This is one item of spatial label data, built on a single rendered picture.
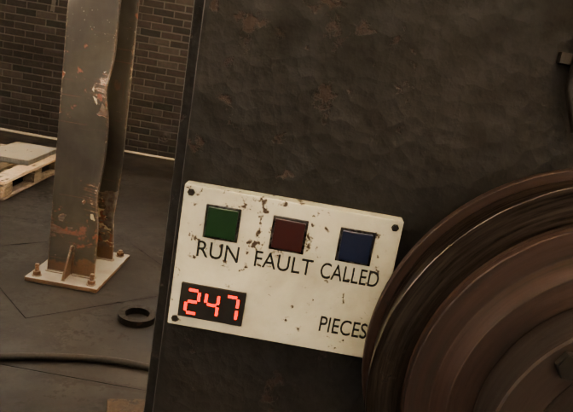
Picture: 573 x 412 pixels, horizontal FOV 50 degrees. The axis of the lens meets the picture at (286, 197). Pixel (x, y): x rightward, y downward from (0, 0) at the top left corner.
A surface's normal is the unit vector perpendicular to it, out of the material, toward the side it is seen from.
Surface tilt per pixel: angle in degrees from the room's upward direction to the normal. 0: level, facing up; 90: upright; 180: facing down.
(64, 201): 90
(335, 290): 90
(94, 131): 90
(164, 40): 90
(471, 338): 69
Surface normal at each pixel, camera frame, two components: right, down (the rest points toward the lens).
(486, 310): -0.69, -0.49
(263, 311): -0.06, 0.22
